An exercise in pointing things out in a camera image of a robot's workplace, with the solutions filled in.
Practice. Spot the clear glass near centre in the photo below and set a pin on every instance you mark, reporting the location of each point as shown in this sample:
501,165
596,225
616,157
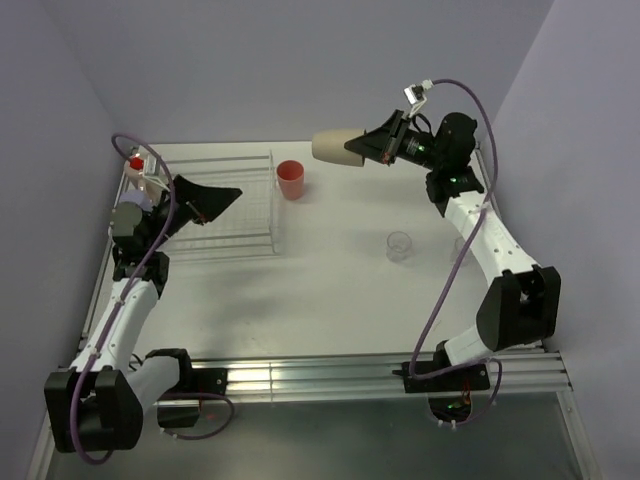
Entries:
398,246

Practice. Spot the clear glass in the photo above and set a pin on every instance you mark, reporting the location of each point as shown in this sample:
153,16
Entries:
457,247
398,246

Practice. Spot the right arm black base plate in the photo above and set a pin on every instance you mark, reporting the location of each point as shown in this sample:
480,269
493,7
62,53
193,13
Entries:
472,378

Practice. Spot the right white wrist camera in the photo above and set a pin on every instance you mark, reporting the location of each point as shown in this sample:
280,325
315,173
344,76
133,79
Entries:
416,96

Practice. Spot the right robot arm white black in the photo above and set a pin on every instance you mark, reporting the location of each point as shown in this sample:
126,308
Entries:
521,303

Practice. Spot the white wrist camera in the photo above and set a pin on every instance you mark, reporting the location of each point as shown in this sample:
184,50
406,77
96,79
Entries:
152,171
416,96

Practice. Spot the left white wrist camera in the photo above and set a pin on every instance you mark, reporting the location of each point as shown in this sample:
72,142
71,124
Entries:
152,171

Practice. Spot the purple plastic cup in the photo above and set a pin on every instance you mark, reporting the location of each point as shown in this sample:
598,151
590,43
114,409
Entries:
137,197

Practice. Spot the red plastic cup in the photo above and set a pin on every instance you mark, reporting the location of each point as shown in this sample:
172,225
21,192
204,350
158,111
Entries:
290,176

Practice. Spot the pink ceramic mug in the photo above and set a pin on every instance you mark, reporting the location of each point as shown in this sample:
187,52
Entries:
133,172

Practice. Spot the beige plastic cup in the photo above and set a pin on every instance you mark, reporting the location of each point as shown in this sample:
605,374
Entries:
329,146

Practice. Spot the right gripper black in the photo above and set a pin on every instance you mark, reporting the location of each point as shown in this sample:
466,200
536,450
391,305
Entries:
384,143

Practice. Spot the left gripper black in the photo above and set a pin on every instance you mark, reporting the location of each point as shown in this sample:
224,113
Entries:
202,205

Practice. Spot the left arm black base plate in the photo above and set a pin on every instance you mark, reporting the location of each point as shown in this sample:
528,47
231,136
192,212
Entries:
200,384

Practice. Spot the clear glass far right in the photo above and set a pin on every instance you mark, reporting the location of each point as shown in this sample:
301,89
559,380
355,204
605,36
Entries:
457,247

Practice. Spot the clear acrylic dish rack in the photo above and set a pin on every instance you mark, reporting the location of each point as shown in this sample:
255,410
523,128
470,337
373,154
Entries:
246,229

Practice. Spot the aluminium mounting rail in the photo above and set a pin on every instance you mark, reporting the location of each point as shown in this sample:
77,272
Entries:
232,331

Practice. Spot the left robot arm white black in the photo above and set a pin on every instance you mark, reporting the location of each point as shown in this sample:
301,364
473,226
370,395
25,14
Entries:
98,404

